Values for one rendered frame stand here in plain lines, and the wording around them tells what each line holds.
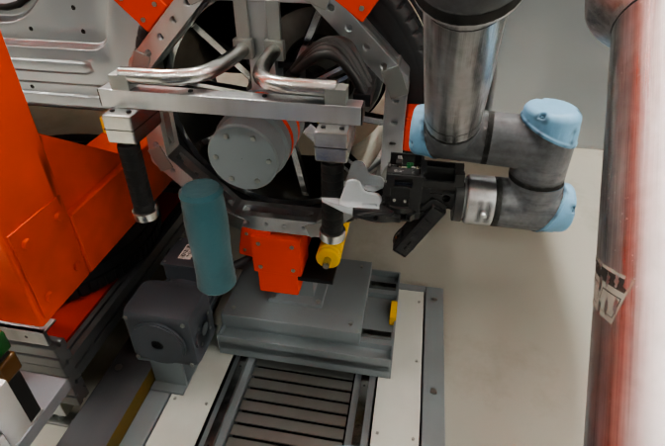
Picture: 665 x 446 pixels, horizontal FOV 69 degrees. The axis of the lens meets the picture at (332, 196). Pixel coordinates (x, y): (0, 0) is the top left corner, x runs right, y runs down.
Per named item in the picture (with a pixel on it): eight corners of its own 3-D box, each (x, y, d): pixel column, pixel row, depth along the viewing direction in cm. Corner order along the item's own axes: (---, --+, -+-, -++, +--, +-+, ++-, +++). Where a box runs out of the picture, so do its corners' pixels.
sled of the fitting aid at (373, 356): (398, 291, 165) (401, 269, 160) (390, 381, 135) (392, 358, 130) (257, 273, 173) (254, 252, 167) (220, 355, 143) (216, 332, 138)
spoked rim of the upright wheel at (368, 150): (349, 188, 138) (443, 26, 110) (335, 237, 119) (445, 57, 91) (186, 109, 134) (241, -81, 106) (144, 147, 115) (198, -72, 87)
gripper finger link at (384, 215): (352, 195, 76) (408, 196, 76) (352, 205, 77) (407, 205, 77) (352, 213, 72) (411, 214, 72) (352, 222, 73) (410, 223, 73)
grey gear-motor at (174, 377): (255, 298, 163) (245, 212, 144) (207, 410, 128) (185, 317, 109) (205, 291, 165) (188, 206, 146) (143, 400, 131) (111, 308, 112)
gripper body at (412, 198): (386, 150, 76) (465, 156, 74) (383, 196, 80) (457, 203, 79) (381, 175, 69) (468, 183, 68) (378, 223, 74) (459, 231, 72)
